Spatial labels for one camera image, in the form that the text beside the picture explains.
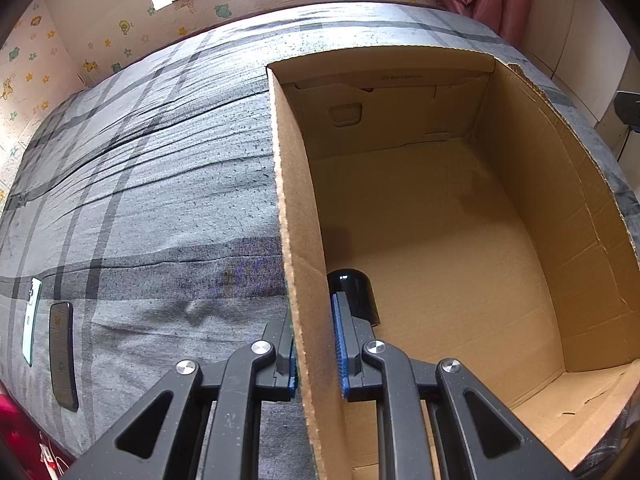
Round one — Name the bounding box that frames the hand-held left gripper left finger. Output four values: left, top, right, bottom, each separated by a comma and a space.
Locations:
65, 317, 301, 480

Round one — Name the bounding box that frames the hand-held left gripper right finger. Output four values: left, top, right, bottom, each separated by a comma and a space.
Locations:
330, 292, 576, 480

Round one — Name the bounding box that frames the brown cardboard box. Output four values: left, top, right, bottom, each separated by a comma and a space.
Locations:
265, 45, 640, 480

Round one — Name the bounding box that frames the black cylindrical device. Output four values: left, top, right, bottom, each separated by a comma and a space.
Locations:
326, 268, 382, 326

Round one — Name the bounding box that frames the black smartphone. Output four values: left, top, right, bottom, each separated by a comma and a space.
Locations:
48, 301, 81, 412

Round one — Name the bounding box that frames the grey plaid bed cover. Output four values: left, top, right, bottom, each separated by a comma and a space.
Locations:
0, 2, 640, 480

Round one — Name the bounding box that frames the pale green smartphone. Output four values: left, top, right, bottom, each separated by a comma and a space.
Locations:
22, 276, 43, 366

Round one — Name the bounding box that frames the red cloth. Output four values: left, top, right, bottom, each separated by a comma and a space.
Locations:
0, 380, 76, 480

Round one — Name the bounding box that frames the white cabinet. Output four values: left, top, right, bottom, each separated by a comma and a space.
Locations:
520, 0, 640, 126

